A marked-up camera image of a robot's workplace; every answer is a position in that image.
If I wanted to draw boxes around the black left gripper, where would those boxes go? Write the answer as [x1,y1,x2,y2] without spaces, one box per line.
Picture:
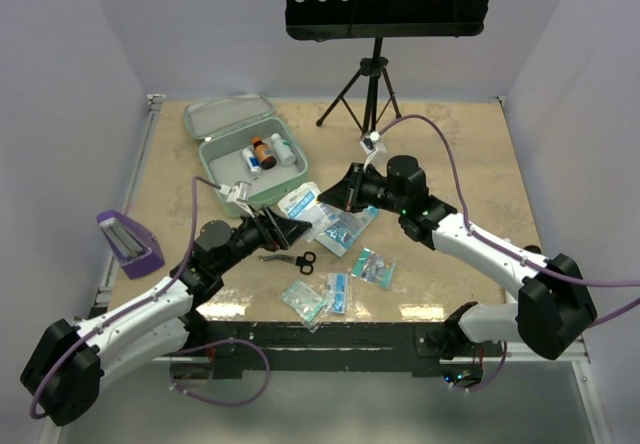
[215,204,310,275]

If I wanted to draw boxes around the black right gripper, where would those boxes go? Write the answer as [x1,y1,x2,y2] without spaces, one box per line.
[318,163,406,216]

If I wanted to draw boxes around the light blue foil pouch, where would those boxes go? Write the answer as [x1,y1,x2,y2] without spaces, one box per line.
[315,206,380,257]

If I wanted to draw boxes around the white gauze dressing packet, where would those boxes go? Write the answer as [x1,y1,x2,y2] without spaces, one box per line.
[277,182,334,243]

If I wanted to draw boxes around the white plastic bottle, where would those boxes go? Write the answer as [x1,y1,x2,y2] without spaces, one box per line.
[271,133,296,166]

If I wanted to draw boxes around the white blue bandage roll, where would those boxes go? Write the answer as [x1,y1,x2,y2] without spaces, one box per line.
[241,148,262,176]

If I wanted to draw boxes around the mint green medicine case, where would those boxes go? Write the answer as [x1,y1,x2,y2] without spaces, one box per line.
[183,94,310,208]

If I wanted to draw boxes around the brown bottle orange cap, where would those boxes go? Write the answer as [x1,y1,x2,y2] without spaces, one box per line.
[252,137,277,170]

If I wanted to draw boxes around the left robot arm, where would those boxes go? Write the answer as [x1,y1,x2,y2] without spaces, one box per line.
[20,208,311,427]

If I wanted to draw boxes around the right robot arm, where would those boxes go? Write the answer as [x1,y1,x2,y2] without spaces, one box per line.
[318,155,597,360]

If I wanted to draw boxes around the teal header clear packet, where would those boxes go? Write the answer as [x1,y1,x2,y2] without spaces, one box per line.
[351,248,396,290]

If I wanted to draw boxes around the small blue white sachet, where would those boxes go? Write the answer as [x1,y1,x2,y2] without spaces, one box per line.
[326,273,349,315]

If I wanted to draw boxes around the clear green dotted packet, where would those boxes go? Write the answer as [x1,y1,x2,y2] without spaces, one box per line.
[281,280,334,333]

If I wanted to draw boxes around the purple box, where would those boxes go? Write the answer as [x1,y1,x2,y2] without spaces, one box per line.
[96,210,165,280]

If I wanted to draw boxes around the black cylinder object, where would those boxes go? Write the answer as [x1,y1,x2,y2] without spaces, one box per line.
[524,245,542,254]

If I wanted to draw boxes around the black music stand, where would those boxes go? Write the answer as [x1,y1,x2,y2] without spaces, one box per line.
[285,0,490,134]

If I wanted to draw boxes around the black handled scissors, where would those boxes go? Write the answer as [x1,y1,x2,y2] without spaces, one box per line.
[258,251,317,276]

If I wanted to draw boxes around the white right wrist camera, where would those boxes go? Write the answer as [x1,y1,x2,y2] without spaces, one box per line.
[360,131,387,169]

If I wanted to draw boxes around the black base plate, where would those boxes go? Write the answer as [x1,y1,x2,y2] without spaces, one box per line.
[181,320,481,379]

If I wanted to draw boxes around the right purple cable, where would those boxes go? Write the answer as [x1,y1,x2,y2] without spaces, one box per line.
[374,115,640,395]

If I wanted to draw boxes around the purple cable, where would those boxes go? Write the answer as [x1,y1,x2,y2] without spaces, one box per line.
[374,115,640,395]
[29,176,272,420]

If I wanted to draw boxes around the aluminium frame rail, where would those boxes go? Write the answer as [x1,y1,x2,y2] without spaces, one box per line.
[37,94,166,444]

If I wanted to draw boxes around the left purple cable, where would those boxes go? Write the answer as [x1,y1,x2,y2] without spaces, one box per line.
[29,176,272,420]

